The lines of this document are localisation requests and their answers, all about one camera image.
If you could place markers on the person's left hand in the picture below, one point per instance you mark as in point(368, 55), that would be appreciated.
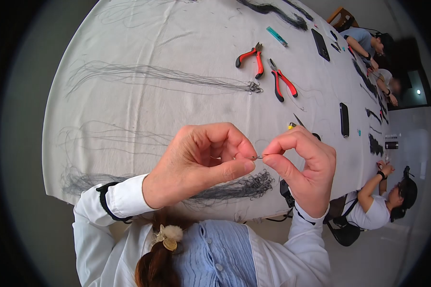
point(186, 168)

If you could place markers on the person's right hand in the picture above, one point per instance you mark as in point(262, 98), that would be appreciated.
point(316, 179)

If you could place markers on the person's left index finger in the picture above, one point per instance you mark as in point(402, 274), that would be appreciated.
point(233, 138)

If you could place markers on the person's right middle finger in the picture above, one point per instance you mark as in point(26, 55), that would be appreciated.
point(303, 130)

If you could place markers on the person's right thumb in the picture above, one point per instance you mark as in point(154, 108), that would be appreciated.
point(282, 170)

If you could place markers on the person's right index finger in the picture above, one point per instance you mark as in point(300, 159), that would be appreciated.
point(291, 141)

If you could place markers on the person's left thumb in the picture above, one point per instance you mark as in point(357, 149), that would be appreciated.
point(230, 169)

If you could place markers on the thick bundle of looped strands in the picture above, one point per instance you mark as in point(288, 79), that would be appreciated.
point(237, 188)

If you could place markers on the black wrist band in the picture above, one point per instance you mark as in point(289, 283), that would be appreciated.
point(104, 201)
point(286, 192)

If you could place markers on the small black phone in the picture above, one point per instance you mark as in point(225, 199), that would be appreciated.
point(344, 120)

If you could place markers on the black hair piece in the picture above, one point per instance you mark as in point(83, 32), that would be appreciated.
point(373, 114)
point(366, 79)
point(375, 145)

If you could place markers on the long bundle of looped strands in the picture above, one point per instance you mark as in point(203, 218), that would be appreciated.
point(186, 77)

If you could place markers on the person's body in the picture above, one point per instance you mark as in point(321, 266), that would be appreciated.
point(219, 254)

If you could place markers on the large black phone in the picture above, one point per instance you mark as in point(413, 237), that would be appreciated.
point(320, 45)

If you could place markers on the black chair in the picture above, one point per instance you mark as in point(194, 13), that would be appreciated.
point(344, 233)

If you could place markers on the teal lighter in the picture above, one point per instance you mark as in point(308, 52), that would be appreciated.
point(276, 36)

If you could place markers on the white tablecloth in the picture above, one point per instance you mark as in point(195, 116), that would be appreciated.
point(129, 104)

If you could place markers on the thick black hair tress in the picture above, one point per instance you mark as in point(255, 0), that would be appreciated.
point(283, 15)

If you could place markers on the wooden chair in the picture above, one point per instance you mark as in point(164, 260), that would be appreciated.
point(339, 16)

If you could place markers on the black screen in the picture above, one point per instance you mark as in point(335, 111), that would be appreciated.
point(418, 89)

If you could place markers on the loose thin hair strands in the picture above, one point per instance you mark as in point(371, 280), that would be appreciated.
point(111, 138)

